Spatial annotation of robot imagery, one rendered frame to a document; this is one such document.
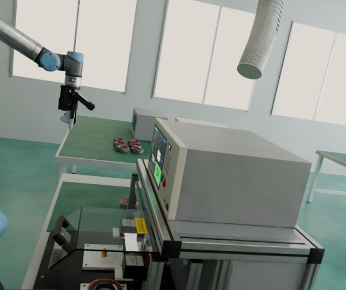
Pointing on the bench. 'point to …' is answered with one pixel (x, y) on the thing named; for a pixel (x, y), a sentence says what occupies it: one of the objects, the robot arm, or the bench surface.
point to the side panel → (266, 275)
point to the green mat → (87, 198)
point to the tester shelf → (225, 236)
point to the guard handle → (60, 230)
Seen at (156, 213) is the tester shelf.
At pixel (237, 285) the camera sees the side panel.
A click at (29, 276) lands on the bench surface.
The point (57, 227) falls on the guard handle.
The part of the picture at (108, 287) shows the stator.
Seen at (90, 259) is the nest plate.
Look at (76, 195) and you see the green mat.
